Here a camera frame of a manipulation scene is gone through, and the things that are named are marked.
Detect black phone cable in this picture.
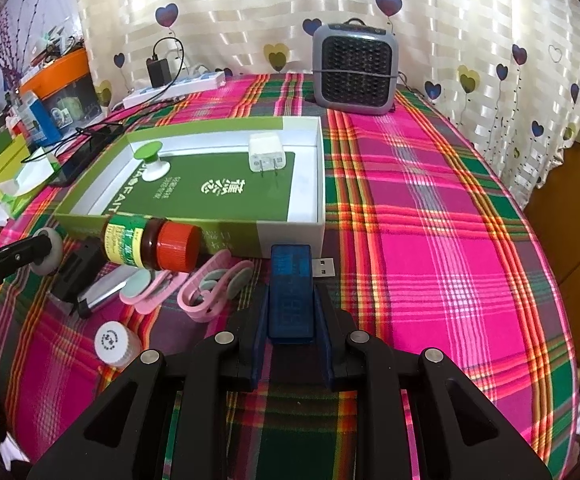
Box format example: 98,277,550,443
22,125,116,166

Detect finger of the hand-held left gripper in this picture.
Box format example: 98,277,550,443
0,236,54,282

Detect black power adapter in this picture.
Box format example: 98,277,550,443
146,55,172,88

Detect brown bottle with red cap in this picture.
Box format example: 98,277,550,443
101,214,203,272

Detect black adapter cable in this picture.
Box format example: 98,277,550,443
152,35,187,87

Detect green topped white holder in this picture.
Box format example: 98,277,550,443
134,141,171,181

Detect black smartphone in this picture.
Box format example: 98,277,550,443
50,122,131,187

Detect white charger plug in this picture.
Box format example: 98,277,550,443
247,132,287,176

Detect grey space heater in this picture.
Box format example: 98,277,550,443
312,19,401,115

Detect purple flower branches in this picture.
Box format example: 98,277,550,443
0,0,56,86

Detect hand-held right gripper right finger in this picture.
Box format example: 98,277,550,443
312,289,553,480

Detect white power strip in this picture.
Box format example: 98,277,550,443
122,71,227,108

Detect pink clip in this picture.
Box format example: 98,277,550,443
119,250,233,315
177,260,254,324

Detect blue USB tester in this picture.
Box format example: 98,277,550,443
267,244,337,346

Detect orange lidded container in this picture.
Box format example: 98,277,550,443
20,49,93,121

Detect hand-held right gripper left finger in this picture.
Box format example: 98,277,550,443
27,285,272,480

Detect green and white cardboard box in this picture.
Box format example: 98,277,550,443
54,116,327,261

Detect green tissue pack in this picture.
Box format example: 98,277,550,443
0,162,61,218

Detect blue carton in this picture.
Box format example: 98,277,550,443
19,91,63,147

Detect small white bottle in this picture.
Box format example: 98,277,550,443
94,321,142,372

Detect silver flash drive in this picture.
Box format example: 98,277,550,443
76,265,143,318

